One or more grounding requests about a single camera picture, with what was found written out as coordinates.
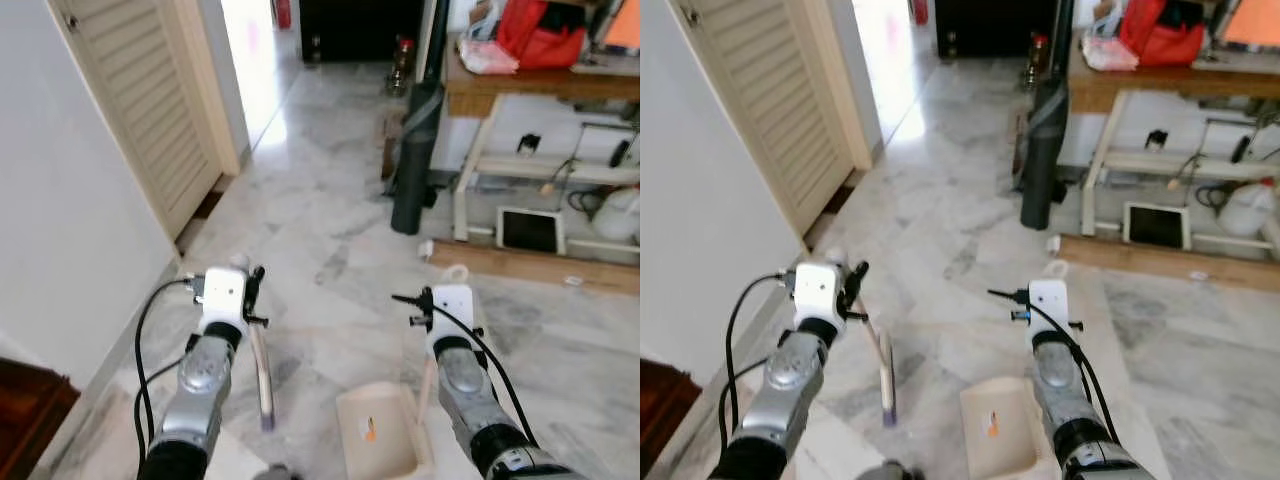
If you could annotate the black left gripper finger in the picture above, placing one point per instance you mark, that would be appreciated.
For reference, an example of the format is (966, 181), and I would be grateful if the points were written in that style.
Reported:
(257, 276)
(857, 272)

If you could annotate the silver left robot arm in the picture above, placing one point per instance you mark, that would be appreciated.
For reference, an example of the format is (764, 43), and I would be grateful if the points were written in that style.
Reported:
(790, 385)
(200, 390)

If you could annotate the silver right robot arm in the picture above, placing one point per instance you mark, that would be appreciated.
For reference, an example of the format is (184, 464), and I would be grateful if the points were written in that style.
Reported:
(1065, 390)
(470, 390)

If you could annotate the white framed dark panel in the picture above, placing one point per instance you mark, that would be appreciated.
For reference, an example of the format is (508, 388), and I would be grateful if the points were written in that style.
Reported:
(1157, 226)
(532, 232)

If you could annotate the black stick vacuum cleaner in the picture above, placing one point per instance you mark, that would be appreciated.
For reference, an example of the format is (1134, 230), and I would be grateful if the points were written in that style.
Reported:
(1042, 165)
(415, 170)

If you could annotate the beige louvered door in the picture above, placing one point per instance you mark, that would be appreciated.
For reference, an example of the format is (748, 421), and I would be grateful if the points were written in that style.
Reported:
(140, 110)
(770, 110)

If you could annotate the small black device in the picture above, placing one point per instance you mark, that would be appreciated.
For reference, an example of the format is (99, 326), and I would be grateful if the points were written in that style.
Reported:
(1156, 140)
(528, 143)

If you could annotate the white plastic jug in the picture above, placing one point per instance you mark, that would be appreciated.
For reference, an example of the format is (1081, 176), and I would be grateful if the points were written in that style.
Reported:
(618, 215)
(1245, 210)

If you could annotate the dark brown wooden furniture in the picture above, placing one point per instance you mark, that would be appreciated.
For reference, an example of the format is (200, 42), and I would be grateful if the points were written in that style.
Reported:
(660, 420)
(30, 420)

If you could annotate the brown bottle with red cap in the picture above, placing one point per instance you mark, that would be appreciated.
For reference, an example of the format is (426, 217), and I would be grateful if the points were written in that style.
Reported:
(403, 68)
(1038, 62)

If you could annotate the black handheld remote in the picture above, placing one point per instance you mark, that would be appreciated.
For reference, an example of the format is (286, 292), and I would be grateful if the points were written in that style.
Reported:
(1241, 149)
(619, 153)

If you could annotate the brown wooden table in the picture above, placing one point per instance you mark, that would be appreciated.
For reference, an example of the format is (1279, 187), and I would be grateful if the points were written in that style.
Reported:
(540, 88)
(1160, 85)

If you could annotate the white pink plastic bag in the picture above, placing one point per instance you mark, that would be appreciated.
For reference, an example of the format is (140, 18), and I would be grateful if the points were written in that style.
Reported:
(1110, 53)
(488, 57)

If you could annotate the red fire extinguisher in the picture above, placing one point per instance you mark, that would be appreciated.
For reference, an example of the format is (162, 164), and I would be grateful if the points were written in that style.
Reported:
(919, 10)
(282, 12)

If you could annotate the black cabinet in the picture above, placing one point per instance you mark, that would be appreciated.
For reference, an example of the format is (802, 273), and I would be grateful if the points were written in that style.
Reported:
(990, 28)
(360, 30)

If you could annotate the red fabric bag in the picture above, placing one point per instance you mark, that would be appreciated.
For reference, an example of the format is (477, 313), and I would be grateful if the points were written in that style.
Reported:
(1165, 35)
(540, 38)

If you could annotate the orange flat board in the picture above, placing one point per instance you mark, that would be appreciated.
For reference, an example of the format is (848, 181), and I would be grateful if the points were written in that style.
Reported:
(1255, 22)
(624, 25)

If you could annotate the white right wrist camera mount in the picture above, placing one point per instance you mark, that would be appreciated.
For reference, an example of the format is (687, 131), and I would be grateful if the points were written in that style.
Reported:
(455, 312)
(1050, 308)

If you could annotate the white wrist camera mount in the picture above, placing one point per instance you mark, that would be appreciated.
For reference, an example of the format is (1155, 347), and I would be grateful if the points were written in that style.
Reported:
(818, 295)
(222, 298)
(455, 312)
(1050, 308)

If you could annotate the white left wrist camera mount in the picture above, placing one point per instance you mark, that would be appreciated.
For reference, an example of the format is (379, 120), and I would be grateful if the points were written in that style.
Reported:
(222, 298)
(818, 295)

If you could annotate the white shelf frame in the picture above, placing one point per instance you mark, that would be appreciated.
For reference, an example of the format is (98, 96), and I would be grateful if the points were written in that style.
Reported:
(470, 190)
(1097, 185)

